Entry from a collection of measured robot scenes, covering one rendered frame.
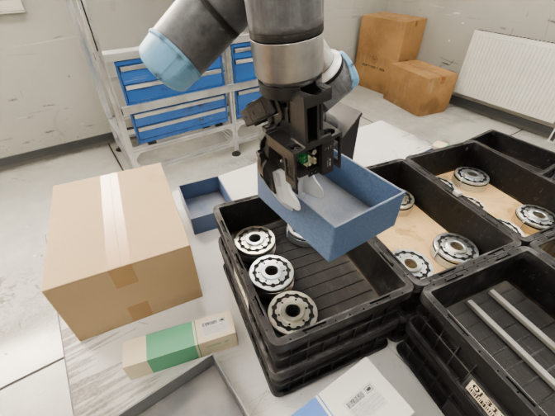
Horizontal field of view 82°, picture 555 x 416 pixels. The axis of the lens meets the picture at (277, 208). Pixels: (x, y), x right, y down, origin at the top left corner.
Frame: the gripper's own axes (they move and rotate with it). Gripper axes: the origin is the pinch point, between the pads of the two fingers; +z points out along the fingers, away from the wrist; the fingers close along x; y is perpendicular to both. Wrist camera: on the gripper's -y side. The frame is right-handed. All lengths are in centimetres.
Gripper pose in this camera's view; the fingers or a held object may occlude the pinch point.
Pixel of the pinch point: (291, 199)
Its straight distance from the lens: 50.3
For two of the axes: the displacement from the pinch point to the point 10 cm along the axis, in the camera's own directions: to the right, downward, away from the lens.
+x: 8.4, -4.3, 3.4
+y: 5.4, 5.4, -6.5
